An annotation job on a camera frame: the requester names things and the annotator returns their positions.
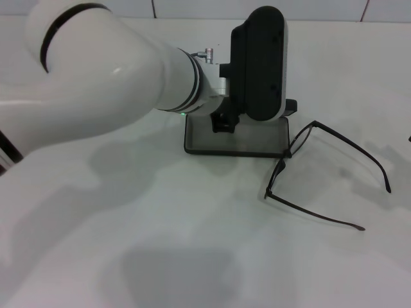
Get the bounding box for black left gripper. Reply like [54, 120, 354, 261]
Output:
[210, 108, 241, 133]

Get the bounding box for black glasses case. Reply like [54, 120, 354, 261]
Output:
[183, 98, 299, 160]

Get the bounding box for black glasses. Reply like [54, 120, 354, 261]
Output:
[263, 119, 392, 232]

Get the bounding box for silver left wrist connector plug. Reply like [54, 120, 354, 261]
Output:
[191, 47, 216, 64]

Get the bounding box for silver and black left wrist camera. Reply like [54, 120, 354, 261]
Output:
[219, 5, 291, 123]

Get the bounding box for dark brown post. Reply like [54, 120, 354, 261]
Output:
[0, 129, 25, 168]

